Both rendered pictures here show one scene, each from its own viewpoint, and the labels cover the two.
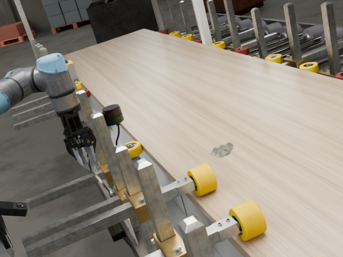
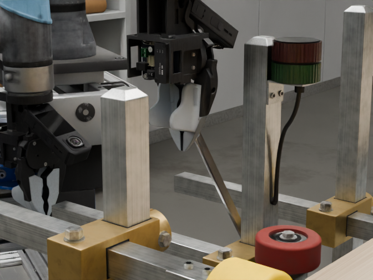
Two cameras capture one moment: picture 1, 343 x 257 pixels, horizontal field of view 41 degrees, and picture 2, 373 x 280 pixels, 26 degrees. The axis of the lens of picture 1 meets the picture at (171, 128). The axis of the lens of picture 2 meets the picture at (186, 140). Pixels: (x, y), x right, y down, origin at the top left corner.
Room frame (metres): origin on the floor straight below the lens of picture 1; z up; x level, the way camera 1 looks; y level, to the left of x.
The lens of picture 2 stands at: (0.70, -0.55, 1.26)
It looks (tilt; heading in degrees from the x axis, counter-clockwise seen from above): 14 degrees down; 55
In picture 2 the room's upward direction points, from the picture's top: straight up
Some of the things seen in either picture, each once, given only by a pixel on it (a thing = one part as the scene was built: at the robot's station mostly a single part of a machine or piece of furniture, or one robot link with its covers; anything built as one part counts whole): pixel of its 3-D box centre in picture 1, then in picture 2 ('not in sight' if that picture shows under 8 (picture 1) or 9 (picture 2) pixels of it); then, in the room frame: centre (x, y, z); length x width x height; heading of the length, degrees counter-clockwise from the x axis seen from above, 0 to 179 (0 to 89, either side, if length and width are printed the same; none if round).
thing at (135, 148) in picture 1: (133, 157); not in sight; (1.58, 0.17, 0.85); 0.08 x 0.08 x 0.11
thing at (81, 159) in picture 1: (82, 160); (165, 115); (1.25, 0.28, 1.04); 0.06 x 0.03 x 0.09; 15
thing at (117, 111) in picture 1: (111, 111); (296, 50); (1.37, 0.17, 1.13); 0.06 x 0.06 x 0.02
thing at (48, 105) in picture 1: (48, 106); not in sight; (2.74, 0.69, 0.83); 0.44 x 0.03 x 0.04; 105
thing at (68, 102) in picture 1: (66, 100); not in sight; (1.26, 0.26, 1.23); 0.08 x 0.08 x 0.05
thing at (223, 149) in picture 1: (222, 148); not in sight; (1.34, -0.14, 0.91); 0.09 x 0.07 x 0.02; 115
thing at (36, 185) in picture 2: (1, 249); (25, 197); (1.19, 0.59, 0.86); 0.06 x 0.03 x 0.09; 105
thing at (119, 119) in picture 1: (114, 118); (295, 70); (1.37, 0.17, 1.10); 0.06 x 0.06 x 0.02
